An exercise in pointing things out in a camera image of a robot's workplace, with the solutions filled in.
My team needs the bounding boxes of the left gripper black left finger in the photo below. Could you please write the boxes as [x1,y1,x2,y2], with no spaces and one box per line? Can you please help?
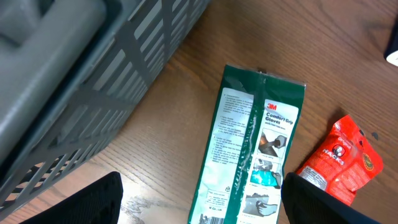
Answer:
[21,171,123,224]

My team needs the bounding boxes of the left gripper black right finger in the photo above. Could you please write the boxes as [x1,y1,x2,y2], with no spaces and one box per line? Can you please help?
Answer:
[282,172,378,224]

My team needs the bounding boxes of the orange red snack bag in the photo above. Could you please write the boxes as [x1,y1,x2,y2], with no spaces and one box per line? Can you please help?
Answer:
[297,115,384,206]

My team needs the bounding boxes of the green 3M cloth package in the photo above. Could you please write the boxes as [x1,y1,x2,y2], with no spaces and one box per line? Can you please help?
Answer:
[188,65,306,223]

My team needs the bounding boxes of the white barcode scanner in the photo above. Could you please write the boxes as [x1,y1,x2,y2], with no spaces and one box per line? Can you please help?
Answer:
[384,19,398,67]

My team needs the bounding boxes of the grey plastic mesh basket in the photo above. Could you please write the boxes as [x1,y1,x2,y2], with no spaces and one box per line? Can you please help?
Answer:
[1,0,208,218]

